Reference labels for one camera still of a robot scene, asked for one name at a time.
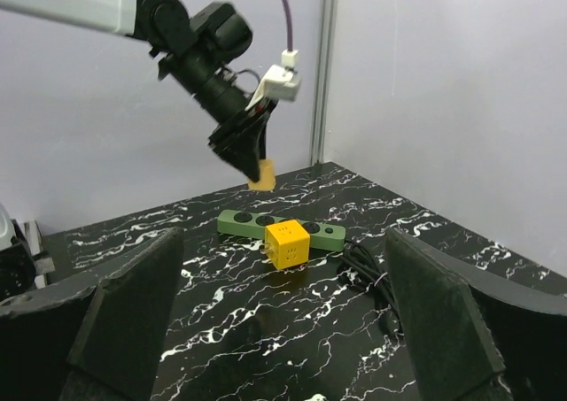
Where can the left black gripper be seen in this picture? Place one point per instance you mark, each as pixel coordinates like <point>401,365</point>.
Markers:
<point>239,138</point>

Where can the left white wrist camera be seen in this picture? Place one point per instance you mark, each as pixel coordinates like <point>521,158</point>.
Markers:
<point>280,82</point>

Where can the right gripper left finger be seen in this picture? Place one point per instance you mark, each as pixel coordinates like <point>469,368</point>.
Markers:
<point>96,335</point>

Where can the yellow cube adapter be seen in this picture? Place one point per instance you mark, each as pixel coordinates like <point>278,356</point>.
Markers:
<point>286,244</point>

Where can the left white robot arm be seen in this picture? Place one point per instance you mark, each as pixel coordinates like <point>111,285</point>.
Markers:
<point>218,31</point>

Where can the small yellow plug adapter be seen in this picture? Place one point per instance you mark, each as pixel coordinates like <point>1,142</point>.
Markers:
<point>267,180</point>

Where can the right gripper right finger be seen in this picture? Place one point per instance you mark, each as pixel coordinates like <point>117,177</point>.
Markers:
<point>473,335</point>

